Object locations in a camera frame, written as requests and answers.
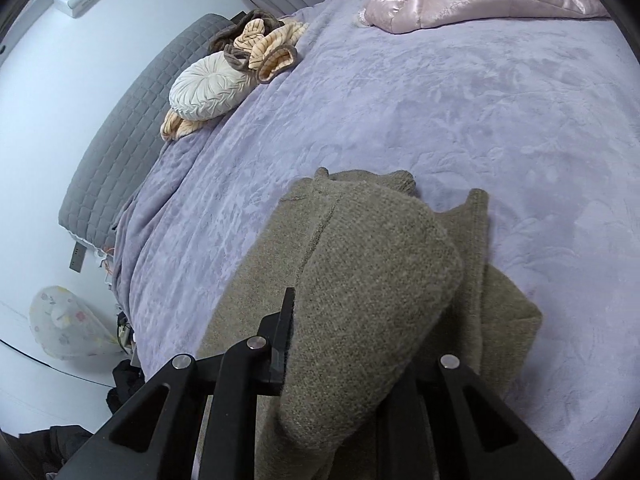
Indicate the white floral fabric cover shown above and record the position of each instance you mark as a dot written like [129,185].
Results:
[65,320]

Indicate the dark cloth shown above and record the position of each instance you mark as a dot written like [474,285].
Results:
[125,385]
[60,447]

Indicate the round white pleated cushion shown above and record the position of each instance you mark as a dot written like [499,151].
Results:
[210,85]

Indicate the brown fuzzy cloth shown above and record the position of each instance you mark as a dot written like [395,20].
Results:
[260,15]

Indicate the beige striped plush garment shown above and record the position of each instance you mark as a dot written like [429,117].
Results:
[270,42]

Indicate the olive knit sweater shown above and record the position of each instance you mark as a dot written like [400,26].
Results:
[370,285]

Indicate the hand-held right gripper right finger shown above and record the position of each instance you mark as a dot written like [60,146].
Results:
[462,397]

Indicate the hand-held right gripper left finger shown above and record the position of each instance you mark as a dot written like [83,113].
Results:
[282,332]

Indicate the lilac plush blanket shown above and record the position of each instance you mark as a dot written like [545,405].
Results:
[400,110]

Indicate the grey quilted headboard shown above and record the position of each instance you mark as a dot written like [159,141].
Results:
[125,145]

